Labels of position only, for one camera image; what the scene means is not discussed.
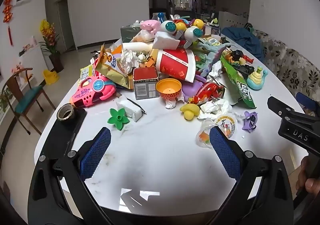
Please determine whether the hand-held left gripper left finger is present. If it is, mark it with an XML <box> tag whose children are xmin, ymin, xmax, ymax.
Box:
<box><xmin>27</xmin><ymin>127</ymin><xmax>118</xmax><ymax>225</ymax></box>

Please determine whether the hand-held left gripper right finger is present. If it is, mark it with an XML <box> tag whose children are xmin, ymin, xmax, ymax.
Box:
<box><xmin>209</xmin><ymin>127</ymin><xmax>295</xmax><ymax>225</ymax></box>

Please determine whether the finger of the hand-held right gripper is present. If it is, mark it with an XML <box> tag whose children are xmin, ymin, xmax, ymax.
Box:
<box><xmin>267</xmin><ymin>96</ymin><xmax>295</xmax><ymax>116</ymax></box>

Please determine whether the purple octopus toy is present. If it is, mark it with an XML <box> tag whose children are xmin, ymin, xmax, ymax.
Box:
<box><xmin>242</xmin><ymin>111</ymin><xmax>259</xmax><ymax>133</ymax></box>

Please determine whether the green flower toy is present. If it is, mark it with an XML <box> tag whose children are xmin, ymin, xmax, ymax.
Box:
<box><xmin>107</xmin><ymin>108</ymin><xmax>130</xmax><ymax>131</ymax></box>

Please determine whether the white tissue packet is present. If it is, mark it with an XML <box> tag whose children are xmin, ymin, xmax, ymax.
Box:
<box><xmin>116</xmin><ymin>95</ymin><xmax>147</xmax><ymax>122</ymax></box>

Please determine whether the person's right hand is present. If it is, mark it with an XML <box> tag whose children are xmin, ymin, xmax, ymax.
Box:
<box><xmin>296</xmin><ymin>156</ymin><xmax>320</xmax><ymax>194</ymax></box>

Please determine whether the blue cloth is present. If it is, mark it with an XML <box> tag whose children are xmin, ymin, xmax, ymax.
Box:
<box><xmin>296</xmin><ymin>92</ymin><xmax>320</xmax><ymax>116</ymax></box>

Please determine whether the clear jelly cup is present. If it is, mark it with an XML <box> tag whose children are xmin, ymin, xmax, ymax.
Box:
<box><xmin>196</xmin><ymin>113</ymin><xmax>238</xmax><ymax>149</ymax></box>

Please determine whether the blue snail toy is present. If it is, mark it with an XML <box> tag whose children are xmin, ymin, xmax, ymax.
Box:
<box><xmin>246</xmin><ymin>66</ymin><xmax>268</xmax><ymax>90</ymax></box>

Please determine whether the black flat pad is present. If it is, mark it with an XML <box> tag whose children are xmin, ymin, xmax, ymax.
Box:
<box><xmin>46</xmin><ymin>108</ymin><xmax>87</xmax><ymax>161</ymax></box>

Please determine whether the floral sofa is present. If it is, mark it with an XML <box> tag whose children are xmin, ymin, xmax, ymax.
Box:
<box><xmin>250</xmin><ymin>28</ymin><xmax>320</xmax><ymax>105</ymax></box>

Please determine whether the green snack bag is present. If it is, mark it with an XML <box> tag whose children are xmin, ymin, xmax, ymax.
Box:
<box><xmin>220</xmin><ymin>55</ymin><xmax>257</xmax><ymax>109</ymax></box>

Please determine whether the brown tape roll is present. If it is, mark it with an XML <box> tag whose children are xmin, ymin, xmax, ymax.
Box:
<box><xmin>56</xmin><ymin>103</ymin><xmax>75</xmax><ymax>121</ymax></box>

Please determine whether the black toy car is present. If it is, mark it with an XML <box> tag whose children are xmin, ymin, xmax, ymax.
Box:
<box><xmin>231</xmin><ymin>50</ymin><xmax>253</xmax><ymax>75</ymax></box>

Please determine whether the pink toy gun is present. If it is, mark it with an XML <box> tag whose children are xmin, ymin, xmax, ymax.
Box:
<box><xmin>69</xmin><ymin>75</ymin><xmax>117</xmax><ymax>108</ymax></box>

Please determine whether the red snack wrapper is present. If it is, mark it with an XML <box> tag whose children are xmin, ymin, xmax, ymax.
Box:
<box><xmin>187</xmin><ymin>82</ymin><xmax>224</xmax><ymax>105</ymax></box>

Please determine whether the blue clothing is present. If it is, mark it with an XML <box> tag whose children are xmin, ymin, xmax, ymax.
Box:
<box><xmin>221</xmin><ymin>27</ymin><xmax>265</xmax><ymax>59</ymax></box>

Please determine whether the purple plastic toy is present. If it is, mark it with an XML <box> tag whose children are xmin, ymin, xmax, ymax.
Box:
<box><xmin>181</xmin><ymin>75</ymin><xmax>208</xmax><ymax>103</ymax></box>

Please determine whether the yellow green packet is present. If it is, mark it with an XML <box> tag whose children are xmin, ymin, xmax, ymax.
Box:
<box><xmin>80</xmin><ymin>65</ymin><xmax>94</xmax><ymax>83</ymax></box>

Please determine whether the gold snack bag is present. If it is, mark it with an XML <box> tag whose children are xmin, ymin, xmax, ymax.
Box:
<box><xmin>94</xmin><ymin>43</ymin><xmax>134</xmax><ymax>90</ymax></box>

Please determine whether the red grey carton box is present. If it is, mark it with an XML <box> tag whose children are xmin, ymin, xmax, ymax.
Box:
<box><xmin>132</xmin><ymin>67</ymin><xmax>160</xmax><ymax>100</ymax></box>

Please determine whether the green dinosaur toy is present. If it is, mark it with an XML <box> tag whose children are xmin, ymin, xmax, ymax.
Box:
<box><xmin>195</xmin><ymin>42</ymin><xmax>235</xmax><ymax>78</ymax></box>

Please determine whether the yellow plastic potty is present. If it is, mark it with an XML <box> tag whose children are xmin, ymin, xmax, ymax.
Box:
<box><xmin>43</xmin><ymin>70</ymin><xmax>60</xmax><ymax>85</ymax></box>

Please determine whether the orange plastic bowl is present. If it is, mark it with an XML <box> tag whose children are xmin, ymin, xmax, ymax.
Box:
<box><xmin>155</xmin><ymin>78</ymin><xmax>182</xmax><ymax>100</ymax></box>

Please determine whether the wooden chair with teal seat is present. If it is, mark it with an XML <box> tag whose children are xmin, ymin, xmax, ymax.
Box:
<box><xmin>5</xmin><ymin>68</ymin><xmax>57</xmax><ymax>136</ymax></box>

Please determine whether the white cabinet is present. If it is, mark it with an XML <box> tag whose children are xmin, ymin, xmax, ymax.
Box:
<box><xmin>219</xmin><ymin>11</ymin><xmax>249</xmax><ymax>31</ymax></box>

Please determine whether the large red paper cup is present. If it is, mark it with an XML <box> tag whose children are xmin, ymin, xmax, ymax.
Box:
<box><xmin>155</xmin><ymin>48</ymin><xmax>196</xmax><ymax>83</ymax></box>

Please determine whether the white toy with teal cap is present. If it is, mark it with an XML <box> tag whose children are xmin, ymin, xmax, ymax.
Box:
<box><xmin>184</xmin><ymin>27</ymin><xmax>203</xmax><ymax>49</ymax></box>
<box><xmin>160</xmin><ymin>20</ymin><xmax>177</xmax><ymax>33</ymax></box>

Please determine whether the yellow flower plant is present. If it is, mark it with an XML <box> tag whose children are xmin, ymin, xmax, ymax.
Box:
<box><xmin>39</xmin><ymin>19</ymin><xmax>64</xmax><ymax>73</ymax></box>

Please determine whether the red yellow toy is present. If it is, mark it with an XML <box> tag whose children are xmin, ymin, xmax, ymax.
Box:
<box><xmin>174</xmin><ymin>18</ymin><xmax>190</xmax><ymax>31</ymax></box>

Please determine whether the white foam block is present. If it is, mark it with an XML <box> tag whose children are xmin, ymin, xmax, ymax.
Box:
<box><xmin>152</xmin><ymin>32</ymin><xmax>181</xmax><ymax>49</ymax></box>

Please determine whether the pink pig toy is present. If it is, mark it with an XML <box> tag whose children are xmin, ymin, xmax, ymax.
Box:
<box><xmin>140</xmin><ymin>20</ymin><xmax>161</xmax><ymax>35</ymax></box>

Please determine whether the red knot wall decoration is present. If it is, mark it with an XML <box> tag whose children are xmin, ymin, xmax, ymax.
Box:
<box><xmin>2</xmin><ymin>0</ymin><xmax>14</xmax><ymax>45</ymax></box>

